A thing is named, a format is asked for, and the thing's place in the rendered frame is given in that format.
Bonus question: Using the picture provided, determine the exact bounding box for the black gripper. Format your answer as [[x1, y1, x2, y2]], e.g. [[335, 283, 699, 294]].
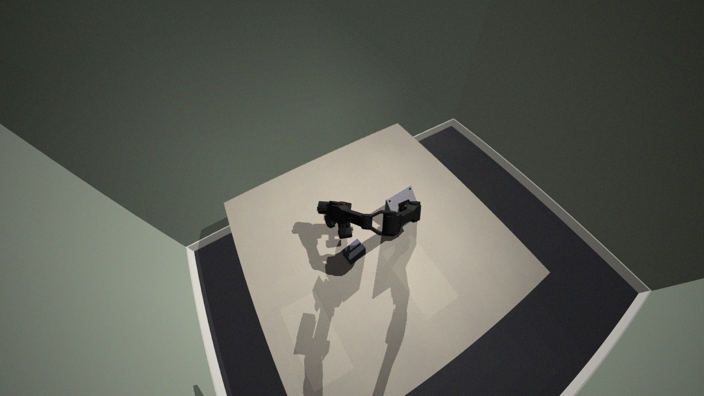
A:
[[338, 221, 352, 239]]

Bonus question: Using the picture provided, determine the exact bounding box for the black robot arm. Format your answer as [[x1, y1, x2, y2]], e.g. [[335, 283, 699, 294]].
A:
[[317, 200, 421, 236]]

